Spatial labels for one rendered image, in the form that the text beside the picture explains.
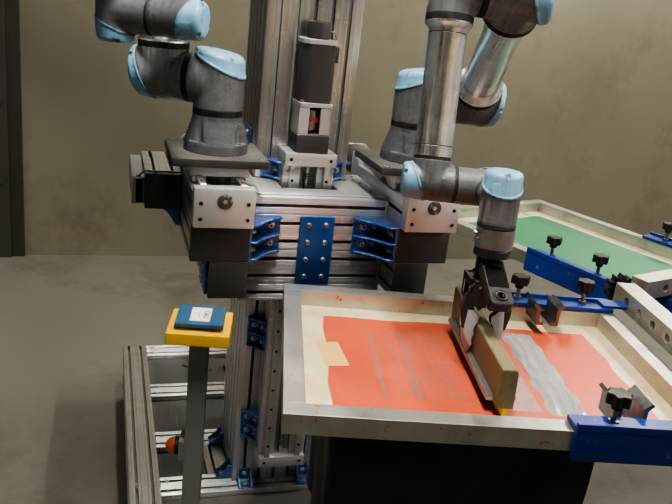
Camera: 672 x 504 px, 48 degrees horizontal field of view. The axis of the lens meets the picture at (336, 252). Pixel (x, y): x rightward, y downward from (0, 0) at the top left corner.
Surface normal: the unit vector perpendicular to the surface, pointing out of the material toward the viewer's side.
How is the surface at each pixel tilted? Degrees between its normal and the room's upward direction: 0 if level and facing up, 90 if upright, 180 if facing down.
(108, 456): 0
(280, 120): 90
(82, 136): 90
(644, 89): 90
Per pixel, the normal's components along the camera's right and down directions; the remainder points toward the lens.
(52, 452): 0.11, -0.94
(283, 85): 0.27, 0.33
